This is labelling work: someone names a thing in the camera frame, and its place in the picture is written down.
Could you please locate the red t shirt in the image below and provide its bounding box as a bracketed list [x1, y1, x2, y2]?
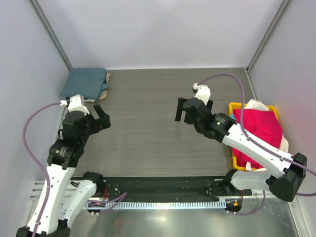
[233, 109, 283, 169]

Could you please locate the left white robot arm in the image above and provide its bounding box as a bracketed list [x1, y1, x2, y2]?
[16, 104, 111, 237]

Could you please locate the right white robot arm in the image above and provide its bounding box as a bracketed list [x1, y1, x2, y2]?
[175, 97, 307, 202]

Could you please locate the yellow plastic bin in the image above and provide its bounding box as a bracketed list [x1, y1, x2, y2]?
[229, 99, 283, 171]

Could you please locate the folded blue-grey t shirt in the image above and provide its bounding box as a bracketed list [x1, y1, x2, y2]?
[60, 68, 108, 100]

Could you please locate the cream white t shirt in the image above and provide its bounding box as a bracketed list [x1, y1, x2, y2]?
[244, 99, 289, 152]

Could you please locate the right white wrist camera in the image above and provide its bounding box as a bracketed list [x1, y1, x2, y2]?
[192, 83, 211, 104]

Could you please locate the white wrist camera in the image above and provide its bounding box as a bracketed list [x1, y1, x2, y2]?
[67, 94, 90, 115]
[192, 83, 211, 104]

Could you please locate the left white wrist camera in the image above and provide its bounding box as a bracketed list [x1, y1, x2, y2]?
[67, 94, 90, 115]

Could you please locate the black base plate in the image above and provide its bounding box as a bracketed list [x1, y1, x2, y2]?
[74, 175, 253, 198]

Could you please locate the aluminium rail frame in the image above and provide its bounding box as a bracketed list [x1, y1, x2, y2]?
[30, 180, 303, 201]

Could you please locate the slotted white cable duct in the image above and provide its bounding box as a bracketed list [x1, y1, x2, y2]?
[85, 200, 227, 210]

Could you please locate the left aluminium frame post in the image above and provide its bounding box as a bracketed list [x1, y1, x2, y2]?
[29, 0, 73, 71]

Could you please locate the aluminium frame post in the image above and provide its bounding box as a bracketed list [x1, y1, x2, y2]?
[29, 0, 73, 71]
[245, 0, 292, 75]

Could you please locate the right aluminium frame post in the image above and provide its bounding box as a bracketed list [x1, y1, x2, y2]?
[245, 0, 292, 75]

